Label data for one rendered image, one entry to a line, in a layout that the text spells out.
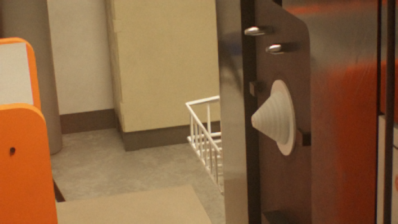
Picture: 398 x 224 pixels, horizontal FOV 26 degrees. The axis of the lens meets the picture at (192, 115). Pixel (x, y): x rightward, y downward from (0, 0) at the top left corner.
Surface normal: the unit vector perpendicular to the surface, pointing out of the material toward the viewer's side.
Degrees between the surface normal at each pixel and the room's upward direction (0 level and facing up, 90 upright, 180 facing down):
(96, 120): 90
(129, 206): 0
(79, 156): 0
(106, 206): 0
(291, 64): 90
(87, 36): 90
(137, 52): 90
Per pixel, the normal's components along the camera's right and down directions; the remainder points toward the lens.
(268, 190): -0.98, 0.12
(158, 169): -0.05, -0.94
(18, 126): 0.21, 0.31
